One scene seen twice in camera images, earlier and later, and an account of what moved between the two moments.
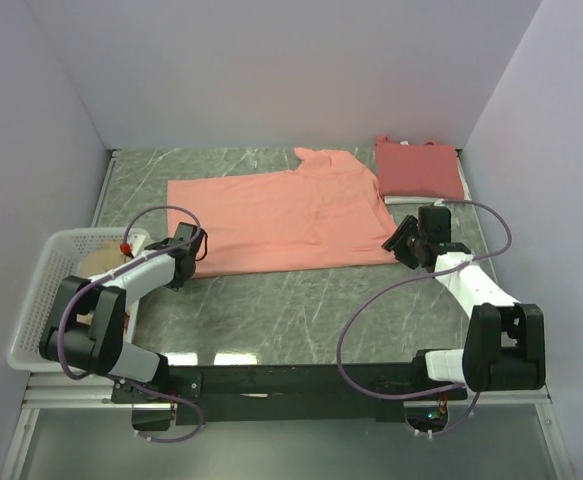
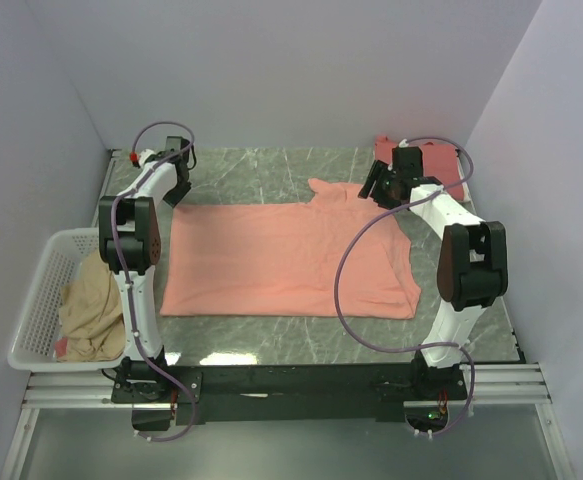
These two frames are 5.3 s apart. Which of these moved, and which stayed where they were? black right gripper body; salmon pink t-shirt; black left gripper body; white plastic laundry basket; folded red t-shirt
Moved: black left gripper body; salmon pink t-shirt; black right gripper body
Stayed: white plastic laundry basket; folded red t-shirt
